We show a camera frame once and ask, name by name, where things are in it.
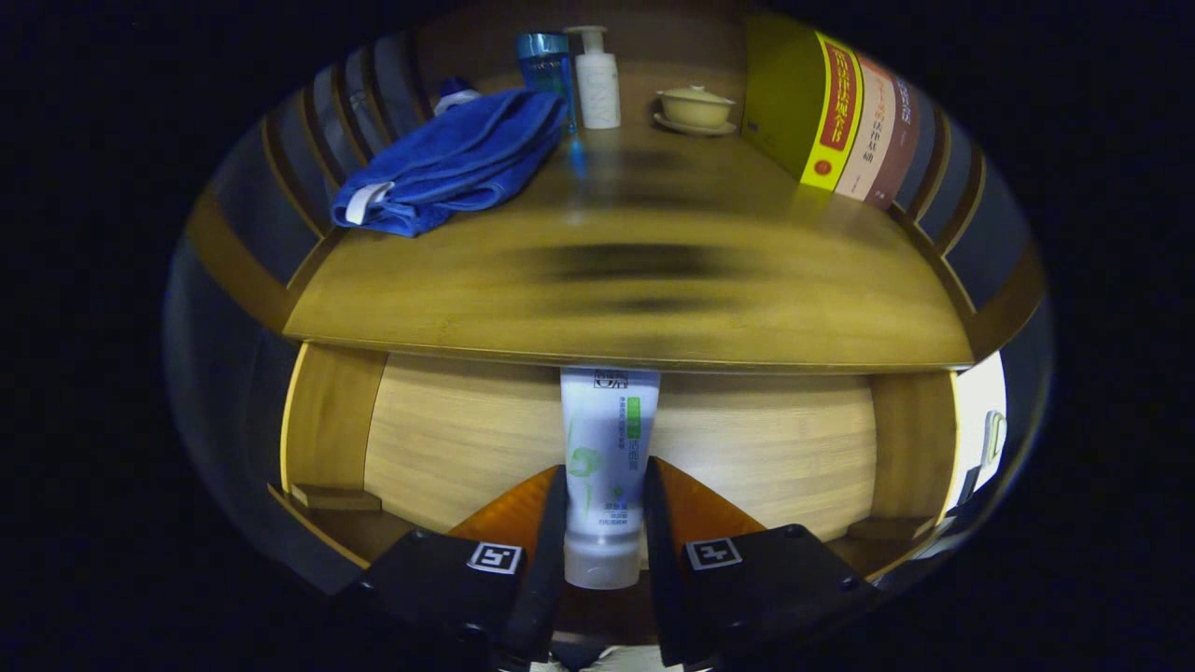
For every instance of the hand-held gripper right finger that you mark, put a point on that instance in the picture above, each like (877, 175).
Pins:
(663, 560)

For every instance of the white tube with green print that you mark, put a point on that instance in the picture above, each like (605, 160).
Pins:
(607, 439)

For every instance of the wooden countertop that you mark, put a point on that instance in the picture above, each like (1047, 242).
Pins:
(420, 299)

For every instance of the small bottle with blue cap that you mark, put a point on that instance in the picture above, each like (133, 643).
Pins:
(456, 93)

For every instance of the wooden drawer with black knob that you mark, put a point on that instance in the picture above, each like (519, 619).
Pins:
(448, 439)

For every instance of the orange and white book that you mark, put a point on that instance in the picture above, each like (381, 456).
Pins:
(868, 131)

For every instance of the wooden cabinet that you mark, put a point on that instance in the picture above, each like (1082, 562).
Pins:
(233, 261)

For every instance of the yellow book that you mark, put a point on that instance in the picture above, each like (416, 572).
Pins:
(784, 103)

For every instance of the white side table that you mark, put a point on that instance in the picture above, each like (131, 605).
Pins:
(971, 411)

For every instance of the brown book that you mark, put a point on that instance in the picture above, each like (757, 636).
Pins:
(896, 145)

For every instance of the beige lidded teacup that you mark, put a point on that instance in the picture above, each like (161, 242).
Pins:
(695, 110)

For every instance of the white pump bottle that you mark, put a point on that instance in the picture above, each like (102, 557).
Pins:
(597, 89)

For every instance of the blue folded towel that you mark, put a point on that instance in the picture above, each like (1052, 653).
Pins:
(448, 163)

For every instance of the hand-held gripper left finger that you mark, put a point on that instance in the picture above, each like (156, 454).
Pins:
(546, 560)

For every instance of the teal blue bottle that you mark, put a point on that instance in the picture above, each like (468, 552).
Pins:
(546, 65)

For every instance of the green and white object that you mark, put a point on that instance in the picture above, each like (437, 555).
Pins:
(995, 435)

